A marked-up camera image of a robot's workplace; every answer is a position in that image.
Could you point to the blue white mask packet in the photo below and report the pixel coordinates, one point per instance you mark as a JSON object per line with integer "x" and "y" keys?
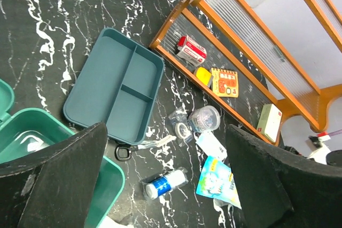
{"x": 210, "y": 145}

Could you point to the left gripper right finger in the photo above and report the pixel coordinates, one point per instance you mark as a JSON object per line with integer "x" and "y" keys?
{"x": 277, "y": 188}

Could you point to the blue cotton swab bag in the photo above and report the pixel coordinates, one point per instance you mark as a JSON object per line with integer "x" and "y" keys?
{"x": 211, "y": 171}

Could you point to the orange spiral notepad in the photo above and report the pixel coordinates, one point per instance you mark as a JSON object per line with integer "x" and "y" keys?
{"x": 225, "y": 83}

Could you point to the clear round plastic jar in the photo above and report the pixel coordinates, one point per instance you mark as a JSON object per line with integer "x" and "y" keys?
{"x": 206, "y": 118}

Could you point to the white gauze packet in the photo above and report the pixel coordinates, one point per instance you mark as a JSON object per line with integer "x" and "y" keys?
{"x": 110, "y": 223}

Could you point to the bagged tape roll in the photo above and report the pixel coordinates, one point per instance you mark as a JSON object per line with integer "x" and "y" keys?
{"x": 179, "y": 121}

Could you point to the red white medicine box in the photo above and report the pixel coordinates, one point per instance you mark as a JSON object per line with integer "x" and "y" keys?
{"x": 189, "y": 50}

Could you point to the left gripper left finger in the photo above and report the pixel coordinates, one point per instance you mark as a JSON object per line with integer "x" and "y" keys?
{"x": 53, "y": 187}

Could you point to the yellow grey sponge block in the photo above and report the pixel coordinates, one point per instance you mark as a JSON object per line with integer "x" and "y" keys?
{"x": 204, "y": 76}

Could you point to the green medicine kit box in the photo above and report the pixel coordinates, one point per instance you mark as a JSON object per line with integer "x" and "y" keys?
{"x": 32, "y": 129}

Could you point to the orange wooden shelf rack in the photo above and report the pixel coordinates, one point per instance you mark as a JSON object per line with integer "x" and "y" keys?
{"x": 300, "y": 74}

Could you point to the blue white bandage roll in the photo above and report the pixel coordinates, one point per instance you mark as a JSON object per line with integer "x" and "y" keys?
{"x": 163, "y": 183}

